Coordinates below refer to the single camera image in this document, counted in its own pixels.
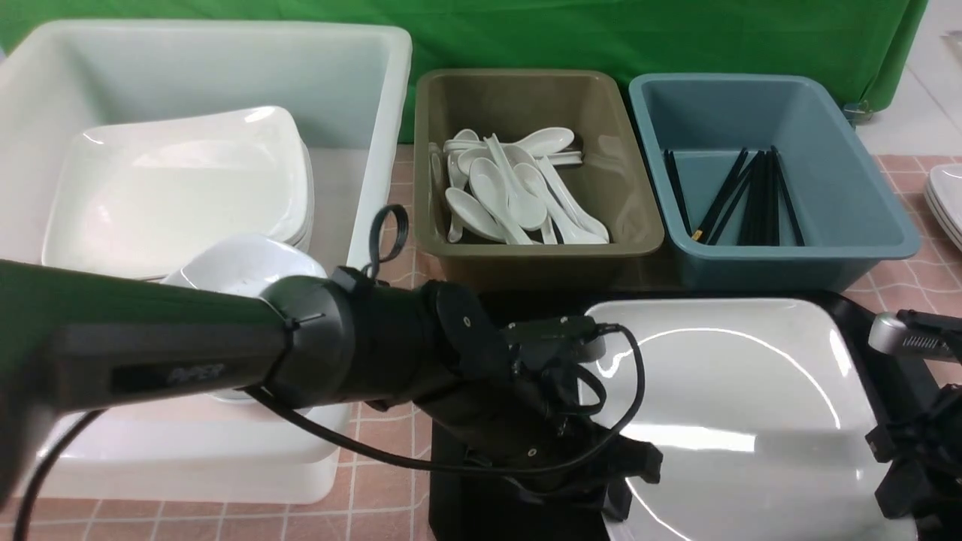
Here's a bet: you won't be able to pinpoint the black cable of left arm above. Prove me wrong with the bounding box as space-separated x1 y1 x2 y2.
11 204 647 541

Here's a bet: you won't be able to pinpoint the stack of small white bowls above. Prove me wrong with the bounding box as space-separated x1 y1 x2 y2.
159 233 328 405

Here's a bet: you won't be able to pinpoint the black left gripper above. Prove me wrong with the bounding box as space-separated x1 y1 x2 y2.
420 356 664 521

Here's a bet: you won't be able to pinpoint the olive green plastic bin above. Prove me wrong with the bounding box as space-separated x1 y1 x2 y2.
412 69 670 292

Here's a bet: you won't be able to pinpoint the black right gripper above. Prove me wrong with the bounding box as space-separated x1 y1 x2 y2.
865 384 961 527

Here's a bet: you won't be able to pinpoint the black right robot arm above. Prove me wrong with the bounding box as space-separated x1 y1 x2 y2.
865 384 961 526

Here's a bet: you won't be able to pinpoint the large white plastic tub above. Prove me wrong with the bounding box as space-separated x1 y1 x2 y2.
1 20 412 503

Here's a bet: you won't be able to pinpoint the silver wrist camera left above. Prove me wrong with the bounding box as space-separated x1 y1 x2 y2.
501 316 606 367

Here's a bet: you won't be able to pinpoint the white plates at right edge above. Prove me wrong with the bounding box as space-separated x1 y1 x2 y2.
924 163 961 251

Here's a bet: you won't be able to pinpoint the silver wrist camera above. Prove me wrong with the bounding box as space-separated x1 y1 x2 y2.
868 310 961 362
501 316 606 367

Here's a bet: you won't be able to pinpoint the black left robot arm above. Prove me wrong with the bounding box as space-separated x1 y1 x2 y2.
2 261 663 520

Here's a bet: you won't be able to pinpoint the stack of white square plates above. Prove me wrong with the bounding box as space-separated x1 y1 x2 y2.
41 106 315 280

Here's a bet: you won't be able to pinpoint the white square rice plate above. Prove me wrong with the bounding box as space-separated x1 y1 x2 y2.
587 298 917 540

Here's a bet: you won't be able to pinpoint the black chopsticks in bin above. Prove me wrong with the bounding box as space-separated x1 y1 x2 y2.
663 145 806 246

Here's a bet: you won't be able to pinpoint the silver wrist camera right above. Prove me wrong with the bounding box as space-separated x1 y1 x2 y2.
868 310 961 362

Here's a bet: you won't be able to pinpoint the green backdrop cloth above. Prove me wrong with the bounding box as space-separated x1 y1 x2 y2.
2 1 927 112

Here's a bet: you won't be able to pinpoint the pile of white spoons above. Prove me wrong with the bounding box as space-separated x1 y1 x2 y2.
428 127 611 244

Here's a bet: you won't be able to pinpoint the blue plastic bin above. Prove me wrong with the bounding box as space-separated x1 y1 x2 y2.
628 73 921 292

